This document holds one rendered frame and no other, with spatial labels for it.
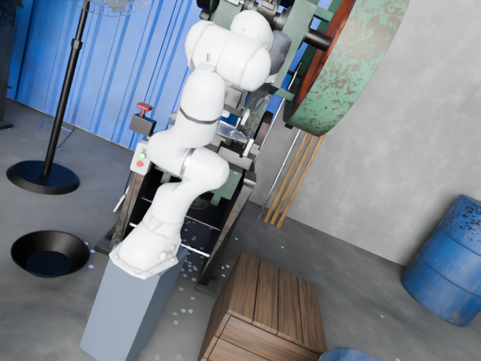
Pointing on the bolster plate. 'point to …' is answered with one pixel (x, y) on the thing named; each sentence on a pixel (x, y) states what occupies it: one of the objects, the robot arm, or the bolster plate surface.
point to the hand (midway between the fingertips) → (245, 117)
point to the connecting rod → (268, 8)
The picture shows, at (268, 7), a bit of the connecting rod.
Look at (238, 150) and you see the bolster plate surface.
